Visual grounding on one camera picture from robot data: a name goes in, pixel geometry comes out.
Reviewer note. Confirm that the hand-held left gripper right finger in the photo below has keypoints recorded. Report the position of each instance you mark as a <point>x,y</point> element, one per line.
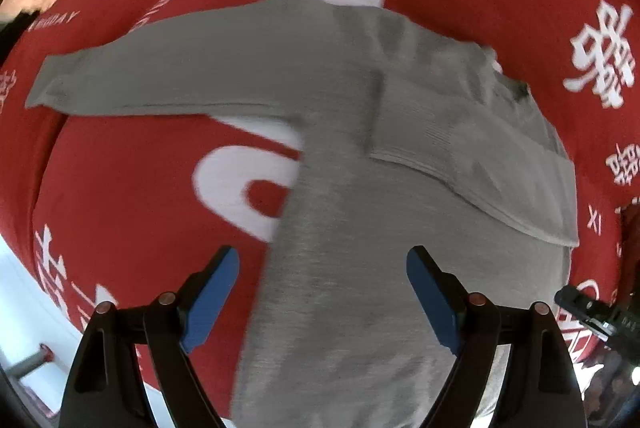
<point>432,298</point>

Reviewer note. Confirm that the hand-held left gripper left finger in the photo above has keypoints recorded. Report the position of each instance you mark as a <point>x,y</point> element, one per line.
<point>212,298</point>

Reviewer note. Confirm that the grey knit sweater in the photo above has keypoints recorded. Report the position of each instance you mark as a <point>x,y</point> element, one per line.
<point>380,148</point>

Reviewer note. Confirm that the red printed blanket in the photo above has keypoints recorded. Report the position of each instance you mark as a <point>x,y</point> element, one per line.
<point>140,208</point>

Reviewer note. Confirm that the metal rod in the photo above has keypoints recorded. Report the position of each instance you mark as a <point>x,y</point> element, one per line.
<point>30,360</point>

